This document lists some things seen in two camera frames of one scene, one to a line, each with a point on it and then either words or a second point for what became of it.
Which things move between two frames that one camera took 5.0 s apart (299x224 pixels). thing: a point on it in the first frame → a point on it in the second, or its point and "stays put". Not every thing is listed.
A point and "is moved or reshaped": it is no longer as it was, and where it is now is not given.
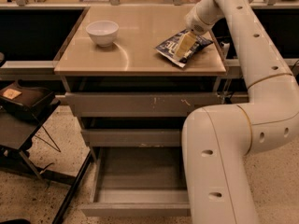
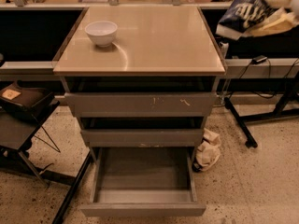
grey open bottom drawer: x=138 y=182 stays put
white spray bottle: x=224 y=48 stays put
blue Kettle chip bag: x=168 y=49 is moved or reshaped
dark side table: x=16 y=133 stays put
